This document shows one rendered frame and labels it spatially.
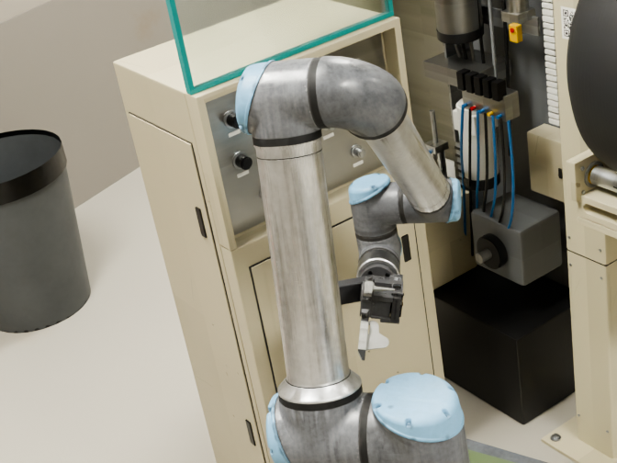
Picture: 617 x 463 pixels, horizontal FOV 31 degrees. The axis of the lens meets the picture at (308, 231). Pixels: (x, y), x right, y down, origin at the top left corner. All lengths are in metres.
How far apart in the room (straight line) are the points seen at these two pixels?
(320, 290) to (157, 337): 2.11
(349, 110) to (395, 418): 0.52
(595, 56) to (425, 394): 0.76
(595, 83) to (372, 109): 0.61
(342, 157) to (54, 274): 1.73
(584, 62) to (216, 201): 0.83
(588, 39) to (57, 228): 2.33
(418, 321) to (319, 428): 1.01
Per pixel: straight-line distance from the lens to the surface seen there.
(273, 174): 1.81
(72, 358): 3.96
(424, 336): 2.92
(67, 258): 4.11
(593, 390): 3.03
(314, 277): 1.84
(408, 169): 2.01
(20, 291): 4.09
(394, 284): 2.21
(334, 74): 1.75
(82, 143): 5.02
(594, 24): 2.24
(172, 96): 2.41
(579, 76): 2.26
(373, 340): 2.19
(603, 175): 2.53
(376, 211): 2.29
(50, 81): 4.87
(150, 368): 3.78
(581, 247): 2.79
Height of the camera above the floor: 2.06
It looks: 28 degrees down
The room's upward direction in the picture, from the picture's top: 10 degrees counter-clockwise
